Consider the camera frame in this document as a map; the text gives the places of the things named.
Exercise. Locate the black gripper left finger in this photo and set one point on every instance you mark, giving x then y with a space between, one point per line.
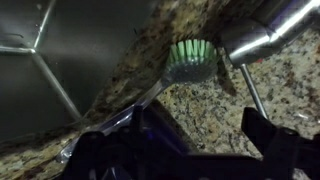
116 153

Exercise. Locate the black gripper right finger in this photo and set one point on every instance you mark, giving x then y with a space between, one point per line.
290 156

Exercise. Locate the thin chrome faucet lever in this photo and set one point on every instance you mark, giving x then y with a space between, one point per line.
253 90

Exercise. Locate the stainless steel sink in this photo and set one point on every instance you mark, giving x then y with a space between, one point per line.
66 56

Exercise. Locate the green bristle dish brush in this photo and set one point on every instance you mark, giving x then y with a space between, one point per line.
191 63

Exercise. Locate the chrome gooseneck faucet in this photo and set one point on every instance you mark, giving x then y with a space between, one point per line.
260 36

